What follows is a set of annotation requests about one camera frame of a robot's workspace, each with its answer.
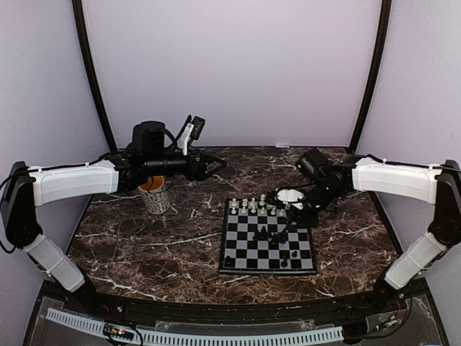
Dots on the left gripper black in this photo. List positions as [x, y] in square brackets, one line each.
[200, 173]

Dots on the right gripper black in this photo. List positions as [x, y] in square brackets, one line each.
[306, 221]

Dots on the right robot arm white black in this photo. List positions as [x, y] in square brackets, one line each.
[437, 185]

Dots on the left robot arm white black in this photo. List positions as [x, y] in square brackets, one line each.
[153, 151]

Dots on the pile of black chess pieces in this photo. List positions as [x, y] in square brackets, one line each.
[274, 238]

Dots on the white rook corner piece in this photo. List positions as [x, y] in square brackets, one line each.
[234, 205]

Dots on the black and white chessboard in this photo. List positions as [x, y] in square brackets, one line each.
[260, 257]

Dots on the white patterned mug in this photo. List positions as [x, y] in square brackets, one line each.
[155, 195]

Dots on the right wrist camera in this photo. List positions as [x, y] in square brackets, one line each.
[290, 197]

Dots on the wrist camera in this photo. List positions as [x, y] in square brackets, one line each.
[190, 132]
[290, 197]

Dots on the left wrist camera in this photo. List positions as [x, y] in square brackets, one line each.
[190, 132]

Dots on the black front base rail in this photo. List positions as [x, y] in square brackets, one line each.
[409, 319]

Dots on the white perforated cable duct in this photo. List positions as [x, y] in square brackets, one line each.
[175, 333]

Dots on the black corner frame post left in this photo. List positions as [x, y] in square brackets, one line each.
[91, 75]

